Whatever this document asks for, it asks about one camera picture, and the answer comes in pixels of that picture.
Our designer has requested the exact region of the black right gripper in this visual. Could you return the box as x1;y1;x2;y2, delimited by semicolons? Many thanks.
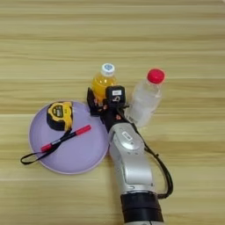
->
86;86;130;134

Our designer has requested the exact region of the orange juice bottle white cap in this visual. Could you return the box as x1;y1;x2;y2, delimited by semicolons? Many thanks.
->
91;62;118;104

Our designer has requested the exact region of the red black marker pen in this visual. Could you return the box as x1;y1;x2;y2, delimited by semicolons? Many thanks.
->
40;124;92;154

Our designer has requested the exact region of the yellow black tape measure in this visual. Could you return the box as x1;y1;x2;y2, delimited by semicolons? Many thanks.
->
20;101;74;166

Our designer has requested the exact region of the black box with white label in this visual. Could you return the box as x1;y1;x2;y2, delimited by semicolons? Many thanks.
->
105;84;127;108

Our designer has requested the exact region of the clear water bottle red cap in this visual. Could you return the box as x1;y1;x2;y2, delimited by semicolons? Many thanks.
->
126;68;166;128

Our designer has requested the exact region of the purple round plate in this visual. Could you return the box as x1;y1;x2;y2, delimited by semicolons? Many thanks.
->
28;100;110;176

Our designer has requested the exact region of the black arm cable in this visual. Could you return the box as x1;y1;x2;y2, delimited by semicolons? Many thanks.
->
117;108;174;200

